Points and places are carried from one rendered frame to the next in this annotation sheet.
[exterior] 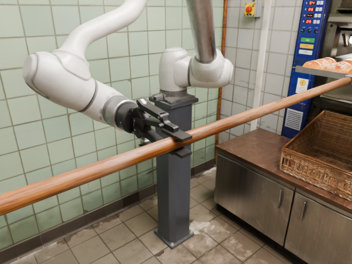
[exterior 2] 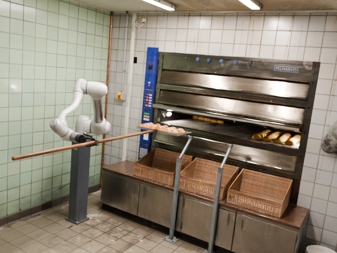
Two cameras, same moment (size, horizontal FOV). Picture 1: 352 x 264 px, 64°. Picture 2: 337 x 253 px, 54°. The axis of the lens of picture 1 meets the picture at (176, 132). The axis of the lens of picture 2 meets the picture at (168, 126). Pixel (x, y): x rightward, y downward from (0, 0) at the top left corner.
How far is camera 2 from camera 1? 2.37 m
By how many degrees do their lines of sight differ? 24
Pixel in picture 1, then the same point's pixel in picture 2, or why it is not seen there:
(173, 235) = (78, 217)
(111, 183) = (36, 193)
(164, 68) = (78, 124)
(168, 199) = (76, 193)
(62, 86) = (61, 128)
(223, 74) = (106, 127)
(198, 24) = (96, 108)
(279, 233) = (135, 209)
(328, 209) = (153, 187)
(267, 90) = (130, 138)
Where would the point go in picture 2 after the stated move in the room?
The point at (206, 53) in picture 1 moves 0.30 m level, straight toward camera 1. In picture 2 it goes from (99, 119) to (100, 124)
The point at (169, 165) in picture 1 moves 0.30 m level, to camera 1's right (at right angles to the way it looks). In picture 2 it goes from (78, 172) to (105, 172)
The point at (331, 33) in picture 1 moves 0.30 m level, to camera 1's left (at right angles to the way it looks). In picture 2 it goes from (156, 111) to (134, 110)
